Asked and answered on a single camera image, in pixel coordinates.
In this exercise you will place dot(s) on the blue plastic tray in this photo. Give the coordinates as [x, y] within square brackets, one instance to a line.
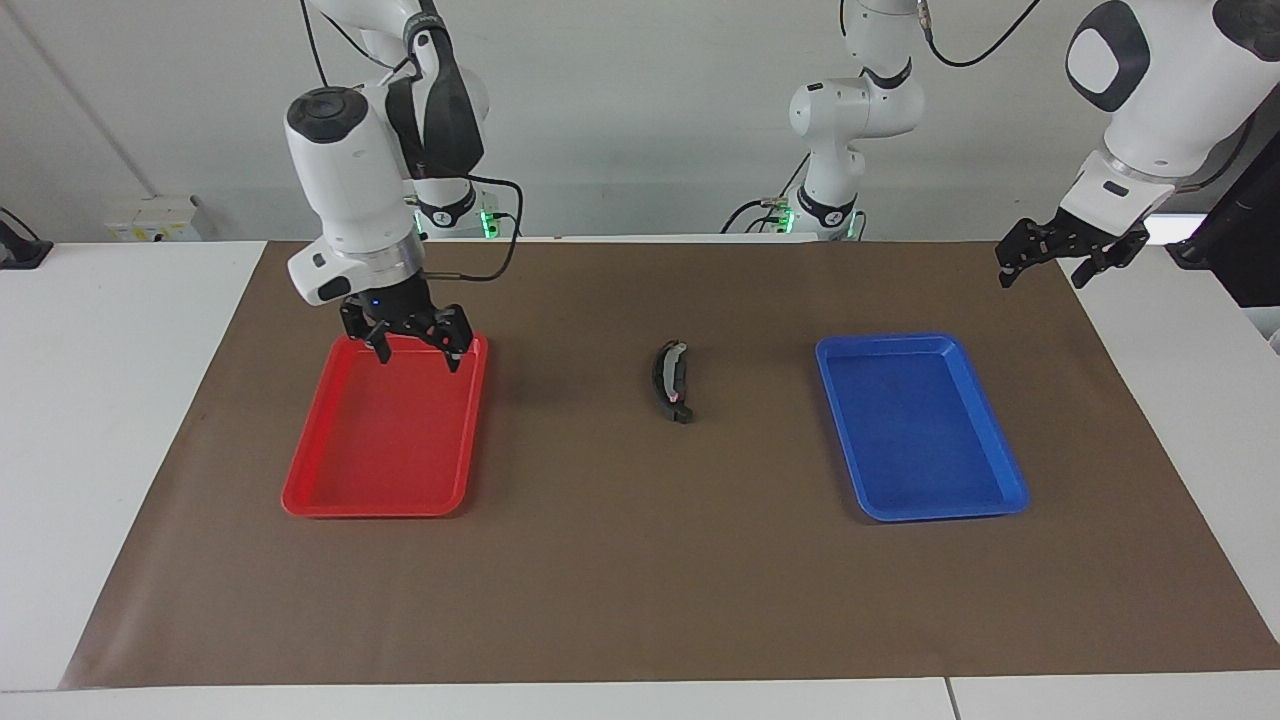
[920, 430]

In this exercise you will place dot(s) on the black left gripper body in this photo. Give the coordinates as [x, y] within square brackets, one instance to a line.
[1060, 243]

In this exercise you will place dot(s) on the black clamp device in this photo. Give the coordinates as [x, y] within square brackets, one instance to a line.
[20, 250]

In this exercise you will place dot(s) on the brown table mat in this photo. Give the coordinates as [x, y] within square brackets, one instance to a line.
[650, 560]

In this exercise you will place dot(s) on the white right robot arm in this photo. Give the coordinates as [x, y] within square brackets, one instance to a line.
[345, 180]

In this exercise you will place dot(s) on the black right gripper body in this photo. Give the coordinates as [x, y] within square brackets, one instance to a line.
[405, 310]

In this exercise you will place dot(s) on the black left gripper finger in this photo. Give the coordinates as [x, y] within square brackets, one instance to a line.
[1087, 273]
[1007, 274]

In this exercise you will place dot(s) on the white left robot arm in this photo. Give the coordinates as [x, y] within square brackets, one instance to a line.
[1160, 90]

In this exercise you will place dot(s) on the white wall socket box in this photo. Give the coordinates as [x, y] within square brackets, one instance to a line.
[150, 220]

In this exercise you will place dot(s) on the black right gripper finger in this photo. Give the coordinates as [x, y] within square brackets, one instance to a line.
[456, 358]
[381, 348]

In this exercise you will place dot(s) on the curved brake shoe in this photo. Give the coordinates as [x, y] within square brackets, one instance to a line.
[665, 380]

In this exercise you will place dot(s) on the red plastic tray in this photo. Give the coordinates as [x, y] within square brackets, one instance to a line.
[385, 450]

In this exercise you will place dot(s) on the black equipment stand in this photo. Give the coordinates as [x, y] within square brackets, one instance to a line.
[1245, 230]

